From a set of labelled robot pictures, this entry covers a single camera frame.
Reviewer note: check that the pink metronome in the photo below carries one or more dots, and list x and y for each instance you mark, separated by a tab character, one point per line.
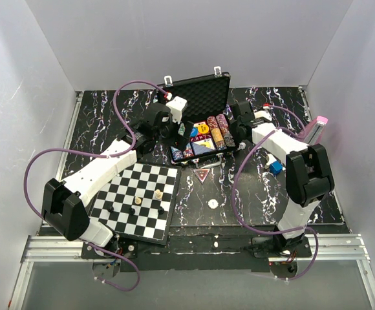
314	130

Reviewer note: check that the red yellow chip column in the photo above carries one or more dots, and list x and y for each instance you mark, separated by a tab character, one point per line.
216	133

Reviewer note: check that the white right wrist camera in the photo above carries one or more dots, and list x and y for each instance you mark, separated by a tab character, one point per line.
263	114

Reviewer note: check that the white poker chip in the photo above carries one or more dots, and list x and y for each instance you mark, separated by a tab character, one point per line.
213	204

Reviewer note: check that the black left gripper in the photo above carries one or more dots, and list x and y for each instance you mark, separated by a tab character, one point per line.
177	140

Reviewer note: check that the purple red chip column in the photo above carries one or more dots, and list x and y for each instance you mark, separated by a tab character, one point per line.
224	128

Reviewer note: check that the aluminium rail frame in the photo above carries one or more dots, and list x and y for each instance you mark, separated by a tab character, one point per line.
204	263

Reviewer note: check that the green blue chip column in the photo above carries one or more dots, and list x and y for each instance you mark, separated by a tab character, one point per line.
188	151

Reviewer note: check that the blue small blind button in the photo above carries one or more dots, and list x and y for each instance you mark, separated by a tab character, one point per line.
194	132

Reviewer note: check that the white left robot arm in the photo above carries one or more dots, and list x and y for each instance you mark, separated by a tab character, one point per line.
67	203

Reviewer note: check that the black white chess board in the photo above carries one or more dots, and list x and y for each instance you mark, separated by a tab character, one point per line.
139	180

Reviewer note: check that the light blue chip column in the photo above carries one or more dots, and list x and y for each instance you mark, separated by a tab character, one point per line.
177	155

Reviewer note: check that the yellow big blind button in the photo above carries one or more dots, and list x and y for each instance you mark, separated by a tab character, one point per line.
202	129

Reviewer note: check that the white and blue block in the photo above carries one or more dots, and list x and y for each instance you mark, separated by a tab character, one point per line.
273	165

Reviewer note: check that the red playing card deck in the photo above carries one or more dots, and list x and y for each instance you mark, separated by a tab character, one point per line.
202	122

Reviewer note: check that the black poker set case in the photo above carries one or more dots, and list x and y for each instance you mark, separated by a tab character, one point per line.
206	95

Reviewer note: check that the triangular all-in marker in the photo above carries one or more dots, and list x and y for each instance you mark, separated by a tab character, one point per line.
201	174

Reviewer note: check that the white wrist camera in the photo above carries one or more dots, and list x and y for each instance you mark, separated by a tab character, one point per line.
177	106
263	114

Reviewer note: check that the blue playing card deck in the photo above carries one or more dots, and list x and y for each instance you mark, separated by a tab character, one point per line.
203	146

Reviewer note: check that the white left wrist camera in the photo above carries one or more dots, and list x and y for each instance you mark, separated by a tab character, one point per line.
177	106

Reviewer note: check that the grey white chip stack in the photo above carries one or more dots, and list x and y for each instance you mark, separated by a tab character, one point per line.
242	146

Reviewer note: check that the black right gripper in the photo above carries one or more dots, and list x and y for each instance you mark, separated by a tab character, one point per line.
232	127

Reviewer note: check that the white chess pawn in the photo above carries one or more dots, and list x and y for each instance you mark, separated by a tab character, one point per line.
137	201

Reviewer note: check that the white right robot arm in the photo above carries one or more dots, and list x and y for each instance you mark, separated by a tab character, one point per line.
308	178

